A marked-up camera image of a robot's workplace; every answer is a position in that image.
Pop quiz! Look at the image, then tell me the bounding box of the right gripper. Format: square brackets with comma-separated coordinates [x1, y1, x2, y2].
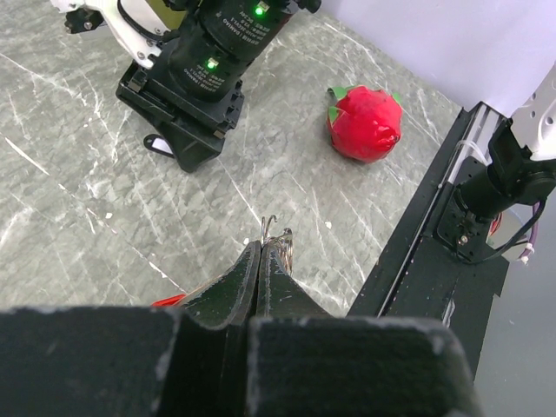
[116, 19, 246, 173]

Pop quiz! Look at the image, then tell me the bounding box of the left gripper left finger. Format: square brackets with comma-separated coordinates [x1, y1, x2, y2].
[1, 242, 261, 416]

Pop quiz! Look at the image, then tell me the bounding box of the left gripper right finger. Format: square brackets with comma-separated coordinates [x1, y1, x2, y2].
[247, 245, 482, 416]

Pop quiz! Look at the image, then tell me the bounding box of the black key tag with key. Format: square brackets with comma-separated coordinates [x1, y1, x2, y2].
[143, 134, 174, 158]

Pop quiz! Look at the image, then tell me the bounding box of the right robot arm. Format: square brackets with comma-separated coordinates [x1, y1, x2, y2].
[116, 0, 321, 173]

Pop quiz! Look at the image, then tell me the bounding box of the red dragon fruit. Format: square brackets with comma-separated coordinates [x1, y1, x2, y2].
[327, 85, 403, 164]

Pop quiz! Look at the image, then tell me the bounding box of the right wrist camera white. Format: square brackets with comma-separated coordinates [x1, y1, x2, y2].
[50, 0, 169, 70]

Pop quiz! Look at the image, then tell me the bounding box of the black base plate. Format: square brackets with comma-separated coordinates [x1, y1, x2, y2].
[348, 103, 509, 373]

